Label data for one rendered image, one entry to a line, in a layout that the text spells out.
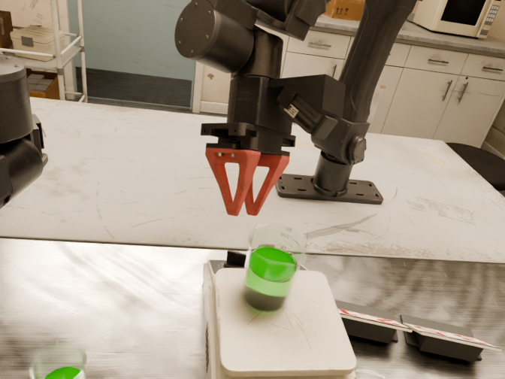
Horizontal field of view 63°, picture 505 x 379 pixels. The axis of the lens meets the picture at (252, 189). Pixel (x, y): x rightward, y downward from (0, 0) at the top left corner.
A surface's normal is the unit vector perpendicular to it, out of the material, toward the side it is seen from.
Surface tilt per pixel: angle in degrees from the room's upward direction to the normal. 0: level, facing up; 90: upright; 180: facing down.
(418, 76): 90
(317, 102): 70
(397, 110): 90
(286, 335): 0
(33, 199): 0
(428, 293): 0
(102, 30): 90
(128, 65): 90
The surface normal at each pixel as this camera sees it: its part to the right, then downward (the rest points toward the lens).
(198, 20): -0.62, -0.04
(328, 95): 0.77, 0.09
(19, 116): 0.90, 0.35
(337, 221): 0.15, -0.84
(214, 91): 0.10, 0.54
